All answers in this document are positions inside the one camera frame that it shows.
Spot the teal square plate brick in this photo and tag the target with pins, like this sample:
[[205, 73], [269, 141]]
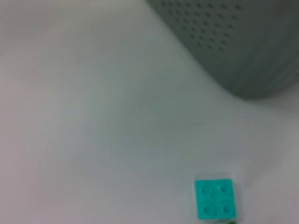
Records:
[[215, 198]]

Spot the grey perforated storage basket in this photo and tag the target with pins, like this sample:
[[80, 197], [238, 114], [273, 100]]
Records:
[[245, 46]]

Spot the green flat toy brick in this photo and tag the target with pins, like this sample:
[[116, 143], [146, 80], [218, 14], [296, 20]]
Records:
[[230, 222]]

